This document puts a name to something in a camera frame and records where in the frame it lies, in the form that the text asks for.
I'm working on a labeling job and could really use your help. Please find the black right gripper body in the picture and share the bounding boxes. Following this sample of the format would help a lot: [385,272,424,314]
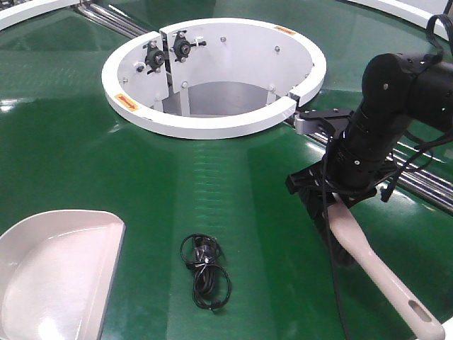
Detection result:
[285,160,377,220]

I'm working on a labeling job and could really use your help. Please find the pink hand broom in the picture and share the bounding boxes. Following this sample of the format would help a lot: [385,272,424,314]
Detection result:
[328,193,446,339]

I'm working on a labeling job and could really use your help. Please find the black cable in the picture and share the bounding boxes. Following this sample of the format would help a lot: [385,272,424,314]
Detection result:
[179,233,233,313]

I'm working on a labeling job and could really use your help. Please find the pink dustpan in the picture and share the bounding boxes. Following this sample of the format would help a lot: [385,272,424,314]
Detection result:
[1,210,125,339]

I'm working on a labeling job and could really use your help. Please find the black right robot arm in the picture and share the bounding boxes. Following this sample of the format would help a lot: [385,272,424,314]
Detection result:
[286,53,452,220]

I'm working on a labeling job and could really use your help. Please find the steel conveyor rollers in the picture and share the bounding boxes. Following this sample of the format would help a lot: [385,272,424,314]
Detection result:
[72,1,149,39]
[284,112,452,215]

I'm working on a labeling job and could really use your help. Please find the white outer conveyor rim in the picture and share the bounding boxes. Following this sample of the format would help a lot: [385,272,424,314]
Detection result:
[1,0,452,30]

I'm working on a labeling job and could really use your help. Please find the far steel conveyor rollers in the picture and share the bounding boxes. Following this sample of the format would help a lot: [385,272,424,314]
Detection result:
[72,1,149,39]

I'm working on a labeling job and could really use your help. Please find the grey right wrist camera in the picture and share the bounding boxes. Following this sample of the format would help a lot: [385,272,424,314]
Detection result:
[294,108,353,139]

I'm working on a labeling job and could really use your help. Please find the white inner conveyor ring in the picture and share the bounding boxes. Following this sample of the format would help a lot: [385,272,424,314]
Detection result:
[101,17,328,140]

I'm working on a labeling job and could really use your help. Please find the black bearing mount right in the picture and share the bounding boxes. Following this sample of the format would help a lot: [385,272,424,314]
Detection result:
[169,30,207,62]

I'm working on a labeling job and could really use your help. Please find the black bearing mount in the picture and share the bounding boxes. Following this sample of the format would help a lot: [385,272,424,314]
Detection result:
[169,30,207,62]
[143,40,165,74]

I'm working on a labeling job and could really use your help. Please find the black bearing mount left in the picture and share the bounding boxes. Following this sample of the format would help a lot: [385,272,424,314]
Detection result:
[143,40,165,74]

